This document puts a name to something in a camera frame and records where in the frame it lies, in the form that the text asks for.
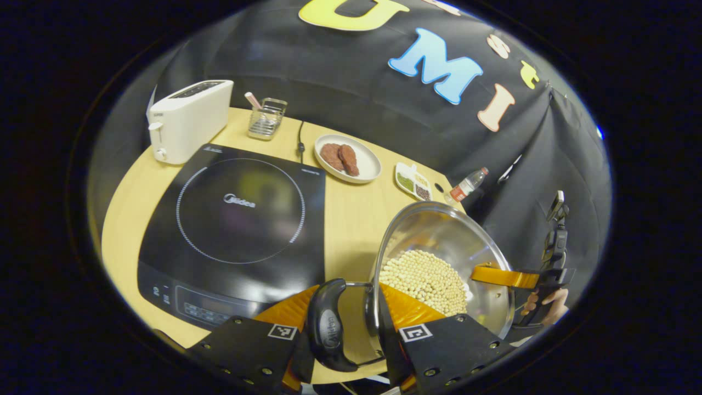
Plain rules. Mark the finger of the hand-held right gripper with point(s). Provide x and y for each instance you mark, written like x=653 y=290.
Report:
x=504 y=276

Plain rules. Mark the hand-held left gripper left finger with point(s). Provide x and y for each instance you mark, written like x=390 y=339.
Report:
x=247 y=351

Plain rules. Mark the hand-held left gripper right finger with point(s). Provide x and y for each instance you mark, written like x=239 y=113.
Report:
x=390 y=351

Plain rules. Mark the stainless steel pot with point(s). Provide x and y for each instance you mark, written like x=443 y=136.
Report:
x=439 y=230

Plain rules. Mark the black induction cooktop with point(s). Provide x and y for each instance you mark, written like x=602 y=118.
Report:
x=241 y=236

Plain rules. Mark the pile of yellow soybeans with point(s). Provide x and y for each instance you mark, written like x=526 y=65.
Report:
x=428 y=274

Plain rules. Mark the plastic water bottle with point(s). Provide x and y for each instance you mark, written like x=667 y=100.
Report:
x=466 y=188

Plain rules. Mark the white divided dish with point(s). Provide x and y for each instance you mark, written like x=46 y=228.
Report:
x=405 y=166

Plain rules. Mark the white round plate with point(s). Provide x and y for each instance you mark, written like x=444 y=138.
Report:
x=367 y=162

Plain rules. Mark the brown meat patty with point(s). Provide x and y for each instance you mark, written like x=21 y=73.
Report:
x=330 y=155
x=349 y=159

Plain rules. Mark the white toaster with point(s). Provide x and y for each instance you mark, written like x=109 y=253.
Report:
x=192 y=120

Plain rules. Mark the pink stick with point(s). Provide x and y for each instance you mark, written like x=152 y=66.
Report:
x=252 y=100

